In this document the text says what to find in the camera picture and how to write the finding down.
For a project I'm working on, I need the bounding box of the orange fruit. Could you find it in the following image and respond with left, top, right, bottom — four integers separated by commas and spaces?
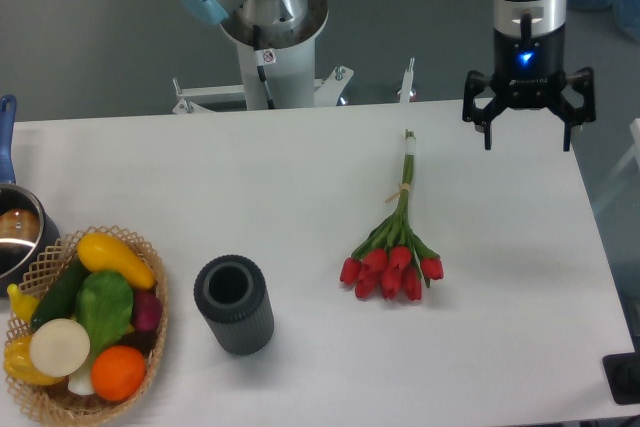
90, 346, 146, 402

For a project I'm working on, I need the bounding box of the blue handled saucepan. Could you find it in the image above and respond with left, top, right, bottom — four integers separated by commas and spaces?
1, 94, 59, 298

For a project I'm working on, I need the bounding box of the yellow squash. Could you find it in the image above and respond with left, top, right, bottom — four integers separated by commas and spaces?
76, 232, 156, 290

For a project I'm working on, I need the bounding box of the black device at edge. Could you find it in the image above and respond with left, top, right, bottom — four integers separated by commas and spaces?
602, 352, 639, 405

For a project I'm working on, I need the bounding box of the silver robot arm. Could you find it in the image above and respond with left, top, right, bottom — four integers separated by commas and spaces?
179, 0, 596, 135

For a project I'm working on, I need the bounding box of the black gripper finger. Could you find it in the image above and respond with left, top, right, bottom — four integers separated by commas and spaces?
461, 69, 507, 152
556, 67, 596, 152

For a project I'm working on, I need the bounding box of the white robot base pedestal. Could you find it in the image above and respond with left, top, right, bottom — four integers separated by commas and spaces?
173, 0, 354, 113

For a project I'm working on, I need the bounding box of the green cucumber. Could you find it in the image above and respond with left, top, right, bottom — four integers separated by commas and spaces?
30, 257, 90, 332

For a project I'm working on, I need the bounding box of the yellow banana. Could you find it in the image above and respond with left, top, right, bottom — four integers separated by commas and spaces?
6, 284, 40, 324

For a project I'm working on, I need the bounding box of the dark grey ribbed vase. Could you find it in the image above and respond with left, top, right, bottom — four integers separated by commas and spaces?
193, 255, 275, 356

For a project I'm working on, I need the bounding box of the woven wicker basket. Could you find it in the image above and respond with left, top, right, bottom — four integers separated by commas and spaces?
6, 226, 169, 426

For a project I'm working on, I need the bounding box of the yellow bell pepper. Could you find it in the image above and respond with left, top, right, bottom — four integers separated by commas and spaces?
4, 335, 65, 386

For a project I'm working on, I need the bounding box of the white onion half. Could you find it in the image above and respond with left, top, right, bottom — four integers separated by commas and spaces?
29, 318, 90, 377

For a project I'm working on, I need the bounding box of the green lettuce leaf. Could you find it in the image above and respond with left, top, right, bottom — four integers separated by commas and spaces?
75, 270, 134, 362

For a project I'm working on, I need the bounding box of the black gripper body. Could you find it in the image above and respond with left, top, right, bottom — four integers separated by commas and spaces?
490, 26, 566, 109

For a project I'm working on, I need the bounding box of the purple red onion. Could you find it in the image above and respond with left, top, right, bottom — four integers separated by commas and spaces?
131, 291, 163, 332

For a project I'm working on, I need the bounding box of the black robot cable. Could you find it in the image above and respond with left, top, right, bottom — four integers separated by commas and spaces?
252, 24, 276, 111

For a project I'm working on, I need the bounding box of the red tulip bouquet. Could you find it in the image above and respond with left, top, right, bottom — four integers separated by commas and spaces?
339, 130, 444, 302

